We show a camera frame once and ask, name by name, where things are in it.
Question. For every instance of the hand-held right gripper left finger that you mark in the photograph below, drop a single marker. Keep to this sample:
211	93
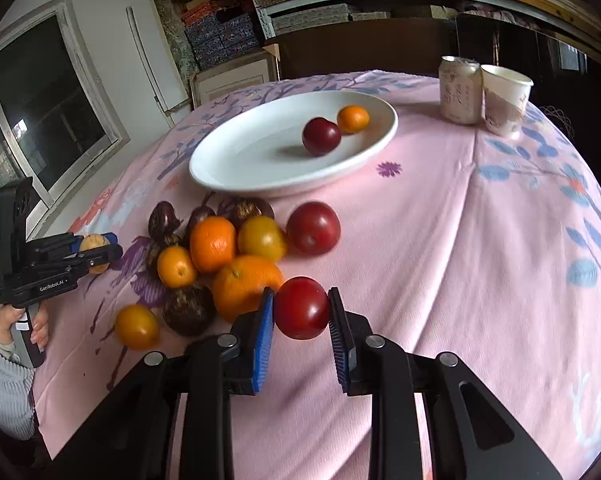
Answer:
264	345

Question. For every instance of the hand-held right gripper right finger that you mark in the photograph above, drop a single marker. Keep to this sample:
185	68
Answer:
338	350

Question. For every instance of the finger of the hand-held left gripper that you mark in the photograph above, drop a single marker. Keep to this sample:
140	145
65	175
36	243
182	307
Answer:
55	245
65	264

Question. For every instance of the small brown fruit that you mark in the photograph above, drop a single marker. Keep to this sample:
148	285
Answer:
94	247

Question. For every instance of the dark red plum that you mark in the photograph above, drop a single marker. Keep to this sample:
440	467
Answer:
314	227
303	307
321	136

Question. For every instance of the white oval plate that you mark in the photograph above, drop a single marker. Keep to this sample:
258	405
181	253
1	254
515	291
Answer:
260	155

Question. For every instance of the person's left forearm grey sleeve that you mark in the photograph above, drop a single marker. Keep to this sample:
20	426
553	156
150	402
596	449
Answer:
5	390

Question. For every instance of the large orange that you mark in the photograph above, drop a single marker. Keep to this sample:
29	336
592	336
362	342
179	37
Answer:
240	285

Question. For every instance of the yellow-orange round fruit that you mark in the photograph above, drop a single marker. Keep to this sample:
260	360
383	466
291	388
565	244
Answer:
137	326
262	238

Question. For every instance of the small orange tangerine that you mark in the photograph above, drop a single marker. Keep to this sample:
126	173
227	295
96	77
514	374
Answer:
353	119
177	266

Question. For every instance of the medium orange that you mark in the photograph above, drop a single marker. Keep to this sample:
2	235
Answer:
213	244

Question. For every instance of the white framed window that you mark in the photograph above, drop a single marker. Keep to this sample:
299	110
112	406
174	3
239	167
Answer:
45	100

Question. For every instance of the pink floral tablecloth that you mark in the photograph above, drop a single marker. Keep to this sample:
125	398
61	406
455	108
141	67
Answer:
455	260

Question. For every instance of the white leaning board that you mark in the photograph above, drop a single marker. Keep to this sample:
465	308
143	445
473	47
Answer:
150	60

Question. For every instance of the framed picture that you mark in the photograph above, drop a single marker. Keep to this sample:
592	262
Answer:
233	82

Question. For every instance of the grey marble slab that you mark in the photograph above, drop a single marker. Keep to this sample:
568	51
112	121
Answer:
175	35

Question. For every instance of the stack of patterned blue boxes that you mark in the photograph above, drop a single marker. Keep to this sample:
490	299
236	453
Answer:
220	35

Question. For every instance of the pale drink can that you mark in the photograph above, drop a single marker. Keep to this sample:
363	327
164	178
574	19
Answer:
459	91

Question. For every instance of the white paper cup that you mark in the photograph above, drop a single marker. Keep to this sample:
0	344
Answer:
504	102

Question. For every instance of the dark wooden cabinet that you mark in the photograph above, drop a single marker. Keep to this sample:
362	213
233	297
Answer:
360	47

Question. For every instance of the metal storage shelf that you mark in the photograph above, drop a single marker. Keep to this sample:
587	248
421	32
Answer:
260	15

